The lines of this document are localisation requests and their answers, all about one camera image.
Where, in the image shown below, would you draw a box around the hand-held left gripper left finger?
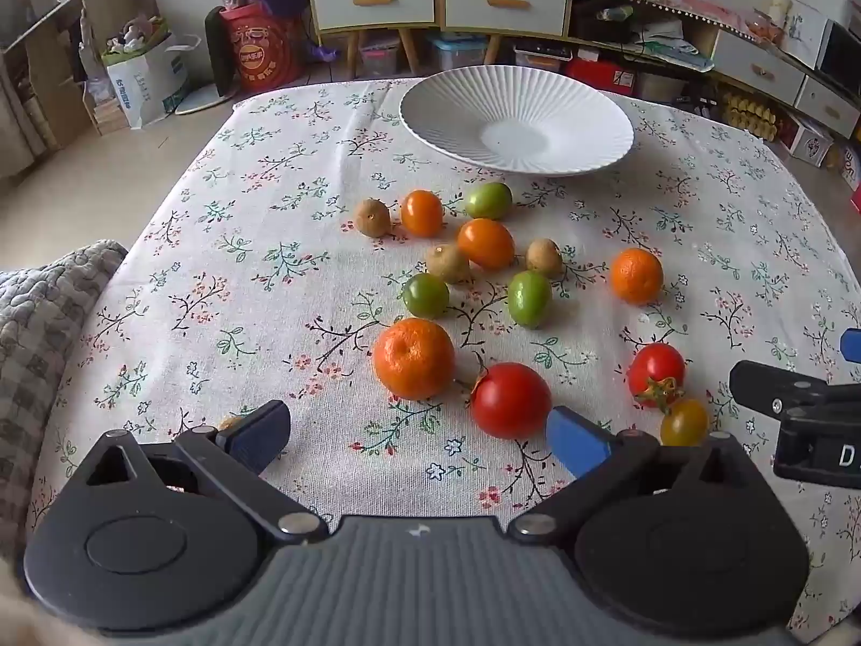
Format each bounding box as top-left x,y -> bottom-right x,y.
67,400 -> 329,545

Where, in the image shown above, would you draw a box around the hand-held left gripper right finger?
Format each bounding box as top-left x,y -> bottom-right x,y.
507,407 -> 764,545

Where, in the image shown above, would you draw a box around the large red tomato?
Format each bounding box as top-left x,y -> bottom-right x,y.
469,362 -> 554,440

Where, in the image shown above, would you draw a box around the yellow cherry tomato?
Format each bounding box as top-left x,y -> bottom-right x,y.
660,398 -> 709,447

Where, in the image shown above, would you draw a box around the small red tomato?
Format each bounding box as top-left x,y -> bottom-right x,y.
627,343 -> 687,413

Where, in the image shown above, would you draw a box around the green cherry tomato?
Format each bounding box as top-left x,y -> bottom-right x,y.
402,272 -> 450,319
507,270 -> 553,330
464,181 -> 513,220

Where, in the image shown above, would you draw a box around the large mandarin orange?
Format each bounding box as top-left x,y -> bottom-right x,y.
372,318 -> 457,401

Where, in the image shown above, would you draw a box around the small mandarin orange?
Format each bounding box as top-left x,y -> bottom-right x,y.
610,248 -> 665,306

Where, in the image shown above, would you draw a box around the orange cherry tomato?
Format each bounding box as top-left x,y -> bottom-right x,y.
457,218 -> 516,271
401,189 -> 446,238

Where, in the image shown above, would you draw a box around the white ribbed plate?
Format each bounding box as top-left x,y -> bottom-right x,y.
399,67 -> 636,178

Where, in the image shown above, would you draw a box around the floral white tablecloth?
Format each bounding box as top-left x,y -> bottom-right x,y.
27,77 -> 861,646

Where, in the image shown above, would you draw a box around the white patterned carton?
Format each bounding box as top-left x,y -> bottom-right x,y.
787,114 -> 836,169

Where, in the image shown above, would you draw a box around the grey checked blanket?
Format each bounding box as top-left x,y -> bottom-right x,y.
0,238 -> 129,546

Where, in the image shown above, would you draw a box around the stack of egg trays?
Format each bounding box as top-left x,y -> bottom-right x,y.
719,90 -> 788,139

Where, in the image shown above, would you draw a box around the black microwave oven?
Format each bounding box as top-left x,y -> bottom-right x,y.
817,20 -> 861,95

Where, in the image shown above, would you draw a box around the long wooden media stand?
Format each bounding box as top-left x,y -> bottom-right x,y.
568,0 -> 861,142

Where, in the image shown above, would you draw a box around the white drawing sheet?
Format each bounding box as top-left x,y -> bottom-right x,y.
780,0 -> 831,69

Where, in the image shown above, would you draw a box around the red cardboard box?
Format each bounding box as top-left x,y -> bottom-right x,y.
565,57 -> 640,92

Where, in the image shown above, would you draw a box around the white paper shopping bag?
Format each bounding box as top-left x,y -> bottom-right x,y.
101,33 -> 203,130

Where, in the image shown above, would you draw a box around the black panel with white base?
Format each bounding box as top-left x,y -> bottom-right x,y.
176,6 -> 235,115

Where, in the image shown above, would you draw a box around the clear plastic storage box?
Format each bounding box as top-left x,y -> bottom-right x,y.
514,40 -> 562,73
358,30 -> 405,78

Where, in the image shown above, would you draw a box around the red printed bucket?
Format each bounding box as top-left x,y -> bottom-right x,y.
221,3 -> 301,92

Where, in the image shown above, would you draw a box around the blue lidded storage box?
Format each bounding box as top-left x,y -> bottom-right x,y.
429,33 -> 489,72

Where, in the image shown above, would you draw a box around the plush toys in bag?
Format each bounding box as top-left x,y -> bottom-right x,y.
117,17 -> 169,51

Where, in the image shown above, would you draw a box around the low wooden drawer cabinet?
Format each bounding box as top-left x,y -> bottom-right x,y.
437,0 -> 573,67

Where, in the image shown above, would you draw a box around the wooden shelf rack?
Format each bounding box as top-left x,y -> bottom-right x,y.
0,0 -> 154,156

